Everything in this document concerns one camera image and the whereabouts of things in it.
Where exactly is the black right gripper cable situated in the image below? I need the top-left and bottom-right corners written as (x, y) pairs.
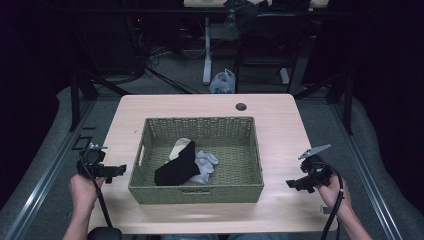
top-left (318, 161), bottom-right (345, 240)

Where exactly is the white desk leg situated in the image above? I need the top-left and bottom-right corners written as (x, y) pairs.
top-left (202, 16), bottom-right (213, 85)

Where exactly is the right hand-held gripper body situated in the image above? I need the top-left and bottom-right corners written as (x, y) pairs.
top-left (297, 143), bottom-right (335, 188)

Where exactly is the cream sock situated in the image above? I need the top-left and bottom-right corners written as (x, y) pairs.
top-left (168, 137), bottom-right (192, 161)

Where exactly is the black padded armrest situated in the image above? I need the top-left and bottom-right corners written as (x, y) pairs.
top-left (86, 226), bottom-right (123, 240)

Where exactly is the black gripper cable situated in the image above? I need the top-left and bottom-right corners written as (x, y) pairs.
top-left (79, 156), bottom-right (114, 230)
top-left (318, 161), bottom-right (345, 240)

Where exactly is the person's left hand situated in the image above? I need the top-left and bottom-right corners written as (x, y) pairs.
top-left (69, 173), bottom-right (108, 215)

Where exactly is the green woven basket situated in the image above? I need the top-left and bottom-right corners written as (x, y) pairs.
top-left (128, 116), bottom-right (265, 205)

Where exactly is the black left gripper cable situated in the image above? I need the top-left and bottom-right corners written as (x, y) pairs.
top-left (79, 156), bottom-right (114, 230)

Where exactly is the black chair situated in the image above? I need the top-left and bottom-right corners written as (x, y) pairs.
top-left (232, 9), bottom-right (318, 95)

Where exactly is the aluminium floor rail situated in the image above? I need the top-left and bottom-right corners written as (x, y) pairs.
top-left (329, 102), bottom-right (406, 240)
top-left (2, 99), bottom-right (98, 240)

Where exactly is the white desk foot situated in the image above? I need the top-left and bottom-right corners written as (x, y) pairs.
top-left (279, 67), bottom-right (291, 85)

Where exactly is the bundle of floor cables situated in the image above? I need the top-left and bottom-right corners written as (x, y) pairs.
top-left (133, 44), bottom-right (205, 95)

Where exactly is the black sock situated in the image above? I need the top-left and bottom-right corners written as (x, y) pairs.
top-left (153, 140), bottom-right (202, 187)

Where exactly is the white plastic bag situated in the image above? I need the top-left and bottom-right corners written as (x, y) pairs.
top-left (208, 68), bottom-right (237, 95)

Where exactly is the black metal stand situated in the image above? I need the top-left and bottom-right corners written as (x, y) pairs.
top-left (292, 71), bottom-right (355, 136)
top-left (68, 70), bottom-right (132, 132)

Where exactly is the person's right hand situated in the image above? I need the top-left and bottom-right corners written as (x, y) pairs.
top-left (315, 174), bottom-right (353, 215)

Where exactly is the light grey sock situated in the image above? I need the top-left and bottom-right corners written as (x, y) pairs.
top-left (189, 149), bottom-right (220, 185)

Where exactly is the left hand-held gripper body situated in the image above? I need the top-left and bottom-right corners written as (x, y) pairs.
top-left (77, 142), bottom-right (111, 180)

